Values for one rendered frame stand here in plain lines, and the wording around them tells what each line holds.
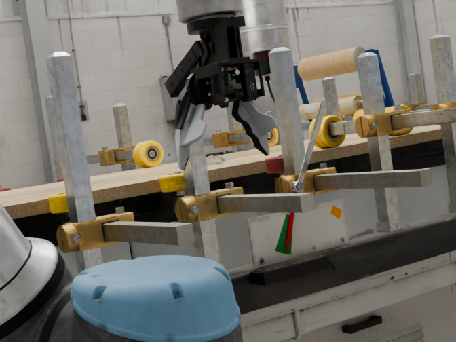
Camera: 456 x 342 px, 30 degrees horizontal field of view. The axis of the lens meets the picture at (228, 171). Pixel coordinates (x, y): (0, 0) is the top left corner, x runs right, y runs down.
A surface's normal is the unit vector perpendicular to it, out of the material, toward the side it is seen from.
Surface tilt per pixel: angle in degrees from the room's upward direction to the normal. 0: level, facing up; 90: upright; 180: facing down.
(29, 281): 52
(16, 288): 57
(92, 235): 90
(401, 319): 90
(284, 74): 90
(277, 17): 90
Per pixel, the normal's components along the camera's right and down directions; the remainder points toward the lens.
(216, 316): 0.76, -0.15
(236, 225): 0.56, -0.04
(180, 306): 0.36, -0.08
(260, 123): -0.56, 0.65
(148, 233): -0.81, 0.15
